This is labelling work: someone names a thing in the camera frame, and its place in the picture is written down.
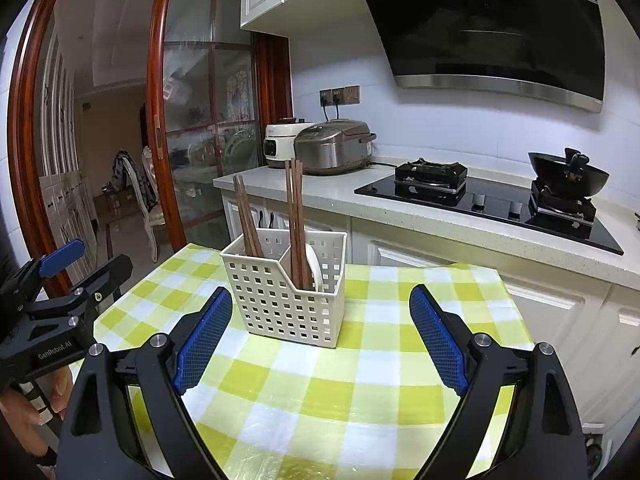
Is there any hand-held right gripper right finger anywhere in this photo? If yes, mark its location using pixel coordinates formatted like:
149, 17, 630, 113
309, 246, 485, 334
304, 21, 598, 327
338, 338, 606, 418
409, 284, 588, 480

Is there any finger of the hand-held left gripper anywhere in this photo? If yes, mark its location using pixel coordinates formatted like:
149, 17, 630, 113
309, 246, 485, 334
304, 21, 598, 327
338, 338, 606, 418
64, 254, 134, 322
0, 239, 86, 311

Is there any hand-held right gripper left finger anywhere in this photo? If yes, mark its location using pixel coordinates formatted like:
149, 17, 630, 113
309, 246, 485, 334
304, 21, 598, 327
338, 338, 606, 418
55, 286, 233, 480

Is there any white plastic utensil basket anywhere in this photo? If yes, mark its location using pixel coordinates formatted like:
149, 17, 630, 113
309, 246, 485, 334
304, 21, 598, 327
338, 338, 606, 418
220, 230, 348, 350

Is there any white ceramic spoon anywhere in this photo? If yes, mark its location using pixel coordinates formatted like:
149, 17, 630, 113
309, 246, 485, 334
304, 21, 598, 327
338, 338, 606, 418
304, 244, 322, 292

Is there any set of wooden chopsticks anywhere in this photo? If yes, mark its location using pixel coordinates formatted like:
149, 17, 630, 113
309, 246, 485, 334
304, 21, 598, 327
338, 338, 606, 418
232, 158, 313, 292

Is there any person's left hand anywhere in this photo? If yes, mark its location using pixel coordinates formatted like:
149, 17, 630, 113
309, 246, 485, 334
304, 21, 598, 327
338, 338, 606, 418
0, 367, 73, 466

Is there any white panelled wardrobe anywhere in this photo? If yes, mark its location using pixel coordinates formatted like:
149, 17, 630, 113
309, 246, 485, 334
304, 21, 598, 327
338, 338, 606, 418
37, 35, 101, 281

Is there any white dining chair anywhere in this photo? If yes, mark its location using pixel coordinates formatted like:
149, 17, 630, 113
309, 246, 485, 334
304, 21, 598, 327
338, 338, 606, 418
117, 150, 168, 263

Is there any brown box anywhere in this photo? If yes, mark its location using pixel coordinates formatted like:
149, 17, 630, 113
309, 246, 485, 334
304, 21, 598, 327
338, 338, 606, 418
92, 187, 143, 223

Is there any dark jacket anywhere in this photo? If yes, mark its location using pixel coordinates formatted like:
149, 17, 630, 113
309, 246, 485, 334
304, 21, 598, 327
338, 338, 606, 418
109, 149, 132, 193

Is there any green checked tablecloth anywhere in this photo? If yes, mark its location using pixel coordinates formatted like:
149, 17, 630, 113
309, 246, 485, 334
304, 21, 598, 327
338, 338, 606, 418
92, 242, 536, 480

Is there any black glass gas cooktop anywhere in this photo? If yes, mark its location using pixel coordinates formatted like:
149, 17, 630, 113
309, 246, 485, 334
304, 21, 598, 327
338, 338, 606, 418
354, 170, 625, 256

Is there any black burner grate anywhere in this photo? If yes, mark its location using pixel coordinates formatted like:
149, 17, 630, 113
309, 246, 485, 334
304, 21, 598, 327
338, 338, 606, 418
394, 158, 468, 196
530, 180, 598, 226

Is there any white stone countertop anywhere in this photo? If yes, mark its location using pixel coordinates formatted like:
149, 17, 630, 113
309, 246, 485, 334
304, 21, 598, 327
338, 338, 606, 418
212, 160, 640, 306

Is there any white electric pressure cooker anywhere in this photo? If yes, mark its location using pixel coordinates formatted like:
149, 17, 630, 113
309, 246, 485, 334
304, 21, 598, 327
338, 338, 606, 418
263, 119, 316, 169

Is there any black wok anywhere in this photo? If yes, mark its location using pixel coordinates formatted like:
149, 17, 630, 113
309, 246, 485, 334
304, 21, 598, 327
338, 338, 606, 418
528, 148, 611, 197

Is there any silver rice cooker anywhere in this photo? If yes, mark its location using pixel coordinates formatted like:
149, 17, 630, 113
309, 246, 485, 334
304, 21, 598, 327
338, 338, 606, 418
294, 119, 377, 176

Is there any wooden sliding glass door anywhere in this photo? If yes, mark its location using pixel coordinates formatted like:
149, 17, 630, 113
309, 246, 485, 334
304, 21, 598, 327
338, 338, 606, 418
146, 0, 266, 261

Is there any black range hood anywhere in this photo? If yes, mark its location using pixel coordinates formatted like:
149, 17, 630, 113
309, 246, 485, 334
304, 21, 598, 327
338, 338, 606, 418
350, 0, 607, 113

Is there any red wooden door frame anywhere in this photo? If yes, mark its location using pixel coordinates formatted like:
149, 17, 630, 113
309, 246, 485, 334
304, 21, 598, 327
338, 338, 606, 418
7, 0, 293, 286

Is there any wall power socket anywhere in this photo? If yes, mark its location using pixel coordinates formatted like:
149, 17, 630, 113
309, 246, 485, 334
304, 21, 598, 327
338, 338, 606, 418
319, 85, 362, 107

